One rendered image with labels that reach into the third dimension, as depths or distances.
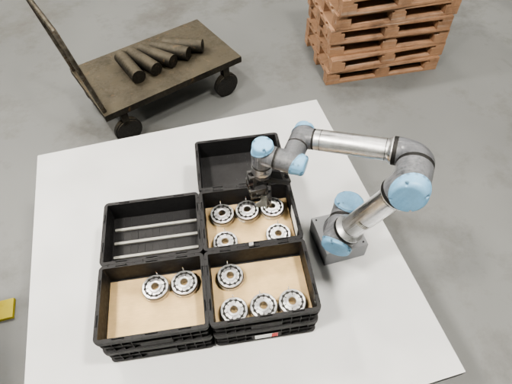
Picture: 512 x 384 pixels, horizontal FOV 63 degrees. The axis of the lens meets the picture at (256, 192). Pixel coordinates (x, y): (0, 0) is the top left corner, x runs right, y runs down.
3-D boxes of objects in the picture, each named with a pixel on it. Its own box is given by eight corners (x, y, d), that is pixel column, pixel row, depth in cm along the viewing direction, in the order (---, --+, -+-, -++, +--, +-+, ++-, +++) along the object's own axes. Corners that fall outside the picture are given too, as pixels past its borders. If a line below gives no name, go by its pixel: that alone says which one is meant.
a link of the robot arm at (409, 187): (348, 233, 173) (443, 164, 129) (339, 264, 164) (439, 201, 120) (323, 219, 172) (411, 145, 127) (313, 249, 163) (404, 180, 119)
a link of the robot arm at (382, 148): (441, 131, 133) (293, 113, 150) (437, 155, 127) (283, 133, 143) (435, 157, 142) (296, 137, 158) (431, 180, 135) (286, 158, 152)
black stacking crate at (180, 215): (201, 207, 191) (198, 192, 182) (206, 265, 173) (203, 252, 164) (113, 219, 188) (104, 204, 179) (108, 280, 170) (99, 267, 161)
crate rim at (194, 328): (203, 254, 166) (203, 251, 164) (210, 329, 148) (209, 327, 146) (100, 269, 163) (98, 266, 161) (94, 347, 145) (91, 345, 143)
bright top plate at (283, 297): (301, 286, 162) (301, 286, 161) (308, 312, 156) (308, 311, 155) (276, 292, 161) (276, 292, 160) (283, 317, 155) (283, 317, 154)
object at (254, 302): (272, 290, 161) (272, 289, 161) (280, 315, 155) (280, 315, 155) (247, 297, 160) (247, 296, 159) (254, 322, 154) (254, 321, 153)
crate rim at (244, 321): (303, 241, 168) (304, 238, 167) (321, 312, 150) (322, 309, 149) (203, 254, 166) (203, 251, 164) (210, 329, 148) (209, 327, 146)
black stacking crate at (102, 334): (206, 266, 173) (203, 253, 164) (212, 338, 155) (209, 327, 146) (108, 280, 170) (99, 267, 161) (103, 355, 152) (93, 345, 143)
